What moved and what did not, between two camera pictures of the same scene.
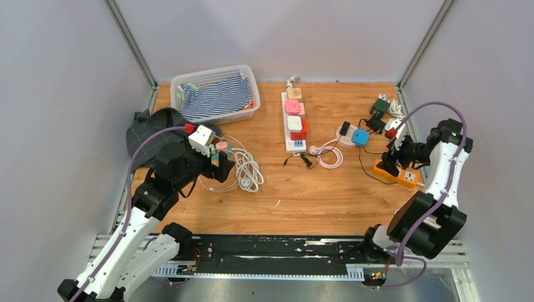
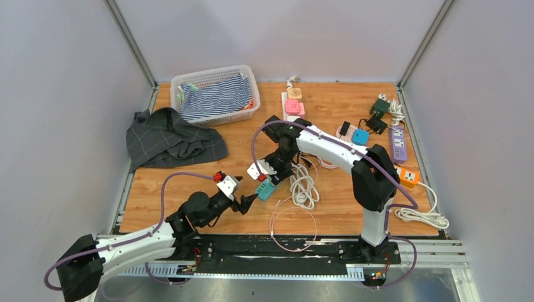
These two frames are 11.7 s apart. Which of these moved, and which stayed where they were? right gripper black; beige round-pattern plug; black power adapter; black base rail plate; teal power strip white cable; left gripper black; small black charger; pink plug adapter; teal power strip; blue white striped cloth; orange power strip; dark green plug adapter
Moved: teal power strip white cable; right gripper black; teal power strip; left gripper black
Stayed: orange power strip; dark green plug adapter; pink plug adapter; black power adapter; beige round-pattern plug; black base rail plate; blue white striped cloth; small black charger
